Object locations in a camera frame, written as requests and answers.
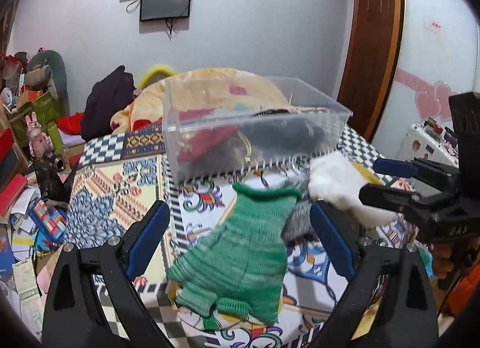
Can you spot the clear plastic storage box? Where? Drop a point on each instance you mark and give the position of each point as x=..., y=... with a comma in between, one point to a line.
x=237, y=154

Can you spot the black plastic bag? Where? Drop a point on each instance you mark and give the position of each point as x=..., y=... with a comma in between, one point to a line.
x=52, y=188

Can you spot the pink heart wall sticker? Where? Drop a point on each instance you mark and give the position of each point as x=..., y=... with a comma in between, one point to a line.
x=432, y=100

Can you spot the brown wooden door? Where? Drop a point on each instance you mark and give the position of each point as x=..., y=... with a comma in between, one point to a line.
x=371, y=60

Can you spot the green knitted glove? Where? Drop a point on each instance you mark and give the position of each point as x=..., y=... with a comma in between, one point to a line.
x=238, y=268

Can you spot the black knitted item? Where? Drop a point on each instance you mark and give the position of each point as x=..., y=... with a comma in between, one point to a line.
x=282, y=132

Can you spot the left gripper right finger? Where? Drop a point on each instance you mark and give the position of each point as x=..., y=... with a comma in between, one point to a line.
x=406, y=316

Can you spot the white fabric pouch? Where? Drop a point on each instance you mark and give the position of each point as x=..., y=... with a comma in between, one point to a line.
x=334, y=179

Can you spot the yellow green sponge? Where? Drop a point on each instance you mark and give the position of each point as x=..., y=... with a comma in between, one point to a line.
x=368, y=176

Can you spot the red cloth on floor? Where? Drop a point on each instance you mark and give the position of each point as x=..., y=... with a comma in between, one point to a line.
x=71, y=124

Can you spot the person's right hand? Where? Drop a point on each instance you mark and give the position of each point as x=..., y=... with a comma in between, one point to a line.
x=442, y=263

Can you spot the colourful pencil case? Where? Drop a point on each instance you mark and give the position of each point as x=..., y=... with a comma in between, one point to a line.
x=51, y=221

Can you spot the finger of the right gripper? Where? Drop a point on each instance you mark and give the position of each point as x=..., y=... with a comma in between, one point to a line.
x=397, y=167
x=391, y=199

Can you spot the yellow fleece blanket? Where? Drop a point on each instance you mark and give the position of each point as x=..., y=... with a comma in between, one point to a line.
x=206, y=88

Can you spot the red box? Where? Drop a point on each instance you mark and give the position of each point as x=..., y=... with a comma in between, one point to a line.
x=6, y=143

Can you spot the green cardboard box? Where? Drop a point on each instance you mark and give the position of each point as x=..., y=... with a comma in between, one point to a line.
x=46, y=109

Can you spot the red knitted item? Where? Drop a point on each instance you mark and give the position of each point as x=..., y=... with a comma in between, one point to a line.
x=205, y=139

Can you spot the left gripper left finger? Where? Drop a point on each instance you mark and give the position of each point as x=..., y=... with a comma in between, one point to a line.
x=73, y=315

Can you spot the yellow curved plush pillow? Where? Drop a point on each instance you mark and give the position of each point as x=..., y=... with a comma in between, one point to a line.
x=155, y=71

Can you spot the small black wall monitor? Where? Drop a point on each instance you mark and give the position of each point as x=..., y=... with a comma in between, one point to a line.
x=164, y=9

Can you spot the grey knitted gloves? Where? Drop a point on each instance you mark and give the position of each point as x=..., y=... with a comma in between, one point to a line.
x=298, y=223

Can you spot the pink rabbit figurine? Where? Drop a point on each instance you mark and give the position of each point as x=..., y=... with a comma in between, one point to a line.
x=38, y=141

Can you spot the grey green plush toy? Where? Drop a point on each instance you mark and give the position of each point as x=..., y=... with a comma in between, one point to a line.
x=46, y=70

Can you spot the dark purple clothing pile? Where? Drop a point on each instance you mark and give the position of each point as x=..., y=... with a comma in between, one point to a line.
x=115, y=92

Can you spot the green cylinder bottle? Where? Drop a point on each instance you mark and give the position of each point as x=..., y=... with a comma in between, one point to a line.
x=55, y=137

